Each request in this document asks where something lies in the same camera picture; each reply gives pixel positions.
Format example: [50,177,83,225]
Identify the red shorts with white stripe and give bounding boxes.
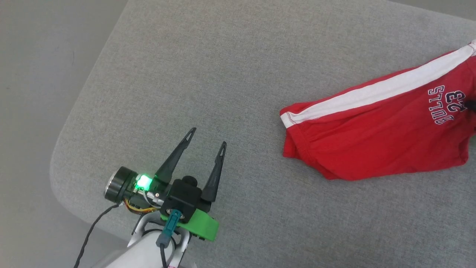
[280,39,476,181]

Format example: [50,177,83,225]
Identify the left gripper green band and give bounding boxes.
[104,127,227,242]

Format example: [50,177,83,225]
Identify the thin black cable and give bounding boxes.
[74,203,121,268]

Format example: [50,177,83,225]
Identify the teal plug camera cable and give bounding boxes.
[156,209,183,268]

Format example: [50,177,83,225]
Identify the grey fabric sofa cushion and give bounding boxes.
[49,0,476,268]

